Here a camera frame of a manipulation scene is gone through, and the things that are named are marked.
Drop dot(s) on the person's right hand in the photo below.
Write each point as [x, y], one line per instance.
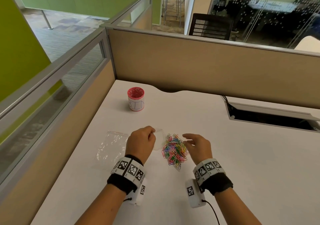
[201, 148]

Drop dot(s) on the person's left hand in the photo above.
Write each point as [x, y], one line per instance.
[138, 142]

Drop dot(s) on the person's right thumb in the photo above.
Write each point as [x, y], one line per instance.
[188, 143]

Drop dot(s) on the person's left fingers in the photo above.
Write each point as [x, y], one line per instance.
[150, 133]

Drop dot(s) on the small clear plastic bag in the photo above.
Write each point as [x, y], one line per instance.
[160, 141]

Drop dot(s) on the person's right forearm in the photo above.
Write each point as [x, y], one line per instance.
[237, 209]

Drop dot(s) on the person's left forearm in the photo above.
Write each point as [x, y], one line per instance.
[106, 207]

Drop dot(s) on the pile of colourful paper clips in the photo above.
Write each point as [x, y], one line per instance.
[175, 152]

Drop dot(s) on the white marker wrist band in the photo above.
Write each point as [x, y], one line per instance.
[130, 168]
[207, 169]

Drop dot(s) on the pink mesh cup white label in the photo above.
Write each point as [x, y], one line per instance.
[136, 101]

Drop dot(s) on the clear zip bag red strip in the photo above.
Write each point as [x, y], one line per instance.
[111, 146]

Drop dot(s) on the black cloth wristband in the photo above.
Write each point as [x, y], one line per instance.
[121, 182]
[220, 182]

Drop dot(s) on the beige desk partition panel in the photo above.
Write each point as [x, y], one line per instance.
[212, 67]

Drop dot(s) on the glass and beige side partition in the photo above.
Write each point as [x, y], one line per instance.
[50, 107]

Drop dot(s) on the black mesh office chair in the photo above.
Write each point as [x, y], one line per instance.
[211, 28]

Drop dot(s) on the metal bar stool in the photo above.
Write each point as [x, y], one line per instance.
[172, 7]

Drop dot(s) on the white chair back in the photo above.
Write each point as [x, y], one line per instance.
[308, 44]

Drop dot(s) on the white meeting room table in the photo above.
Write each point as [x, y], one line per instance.
[272, 7]

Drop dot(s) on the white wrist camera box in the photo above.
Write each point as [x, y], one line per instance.
[193, 194]
[138, 193]

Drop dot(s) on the metal floor post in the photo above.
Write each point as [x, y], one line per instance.
[47, 19]

